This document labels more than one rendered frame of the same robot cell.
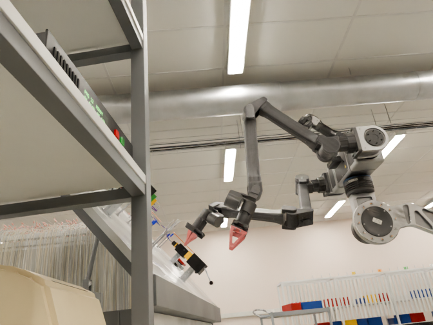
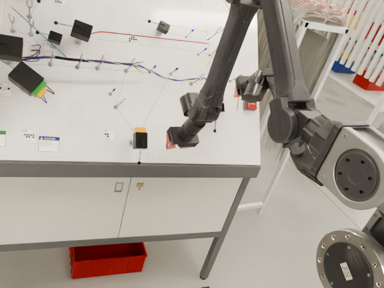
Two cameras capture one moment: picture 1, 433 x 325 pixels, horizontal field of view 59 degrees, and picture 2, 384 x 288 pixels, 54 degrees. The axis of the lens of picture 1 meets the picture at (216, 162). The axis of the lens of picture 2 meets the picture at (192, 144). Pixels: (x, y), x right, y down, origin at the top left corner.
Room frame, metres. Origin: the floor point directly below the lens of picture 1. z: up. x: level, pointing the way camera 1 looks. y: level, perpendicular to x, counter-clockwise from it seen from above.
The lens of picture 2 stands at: (0.93, -1.03, 1.76)
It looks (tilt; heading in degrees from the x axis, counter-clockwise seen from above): 30 degrees down; 58
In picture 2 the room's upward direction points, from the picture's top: 17 degrees clockwise
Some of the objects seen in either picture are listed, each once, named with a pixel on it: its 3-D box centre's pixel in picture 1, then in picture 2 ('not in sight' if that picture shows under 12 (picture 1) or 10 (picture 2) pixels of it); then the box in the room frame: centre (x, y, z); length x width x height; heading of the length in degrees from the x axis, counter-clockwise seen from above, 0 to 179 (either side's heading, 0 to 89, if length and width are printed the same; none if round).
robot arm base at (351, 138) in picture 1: (346, 143); (328, 139); (1.52, -0.58, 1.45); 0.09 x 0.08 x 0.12; 3
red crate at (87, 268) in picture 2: not in sight; (106, 247); (1.47, 0.38, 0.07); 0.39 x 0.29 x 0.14; 176
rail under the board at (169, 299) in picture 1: (193, 307); (134, 167); (1.43, 0.13, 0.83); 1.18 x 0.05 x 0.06; 175
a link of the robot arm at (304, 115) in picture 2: (330, 148); (298, 128); (1.51, -0.50, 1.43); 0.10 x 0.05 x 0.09; 93
